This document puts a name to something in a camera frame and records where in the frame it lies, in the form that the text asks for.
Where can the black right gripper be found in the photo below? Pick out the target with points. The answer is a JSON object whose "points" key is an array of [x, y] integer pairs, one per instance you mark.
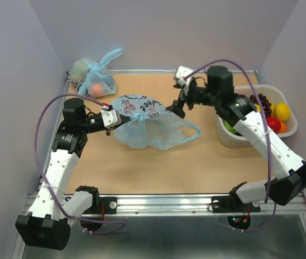
{"points": [[189, 94]]}

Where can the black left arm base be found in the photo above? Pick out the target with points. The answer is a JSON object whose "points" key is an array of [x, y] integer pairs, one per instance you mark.
{"points": [[100, 206]]}

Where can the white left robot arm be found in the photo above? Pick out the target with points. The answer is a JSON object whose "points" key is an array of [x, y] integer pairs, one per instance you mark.
{"points": [[48, 222]]}

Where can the yellow lemon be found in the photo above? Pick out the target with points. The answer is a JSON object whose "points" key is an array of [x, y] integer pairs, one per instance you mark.
{"points": [[282, 112]]}

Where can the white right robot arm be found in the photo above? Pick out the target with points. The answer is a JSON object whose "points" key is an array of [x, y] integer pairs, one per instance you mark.
{"points": [[286, 170]]}

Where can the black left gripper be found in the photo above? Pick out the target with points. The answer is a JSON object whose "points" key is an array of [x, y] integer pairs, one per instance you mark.
{"points": [[108, 131]]}

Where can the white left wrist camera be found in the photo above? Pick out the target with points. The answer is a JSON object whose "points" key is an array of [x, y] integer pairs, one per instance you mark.
{"points": [[110, 118]]}

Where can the red apple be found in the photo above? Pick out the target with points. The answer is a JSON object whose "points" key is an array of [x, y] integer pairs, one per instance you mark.
{"points": [[274, 124]]}

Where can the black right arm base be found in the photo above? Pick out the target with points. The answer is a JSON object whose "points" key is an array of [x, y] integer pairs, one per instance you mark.
{"points": [[231, 203]]}

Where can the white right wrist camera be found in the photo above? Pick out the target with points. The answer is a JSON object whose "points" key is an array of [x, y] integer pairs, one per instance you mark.
{"points": [[180, 75]]}

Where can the dark purple grape bunch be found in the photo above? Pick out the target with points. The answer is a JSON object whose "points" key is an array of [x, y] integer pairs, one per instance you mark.
{"points": [[268, 107]]}

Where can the aluminium front rail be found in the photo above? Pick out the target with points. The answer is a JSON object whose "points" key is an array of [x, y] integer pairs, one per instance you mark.
{"points": [[192, 205]]}

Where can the tied blue bag of fruit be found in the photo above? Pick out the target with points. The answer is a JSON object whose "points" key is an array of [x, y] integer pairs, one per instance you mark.
{"points": [[93, 79]]}

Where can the light blue printed plastic bag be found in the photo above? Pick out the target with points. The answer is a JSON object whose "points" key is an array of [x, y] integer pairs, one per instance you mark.
{"points": [[151, 124]]}

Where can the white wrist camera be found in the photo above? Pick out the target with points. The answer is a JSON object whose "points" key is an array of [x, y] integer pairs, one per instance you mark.
{"points": [[180, 75], [110, 118]]}

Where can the white plastic basket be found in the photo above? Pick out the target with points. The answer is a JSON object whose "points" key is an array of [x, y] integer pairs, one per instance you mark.
{"points": [[275, 96]]}

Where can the orange fruit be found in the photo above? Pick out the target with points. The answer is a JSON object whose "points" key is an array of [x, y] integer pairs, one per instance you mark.
{"points": [[283, 128]]}

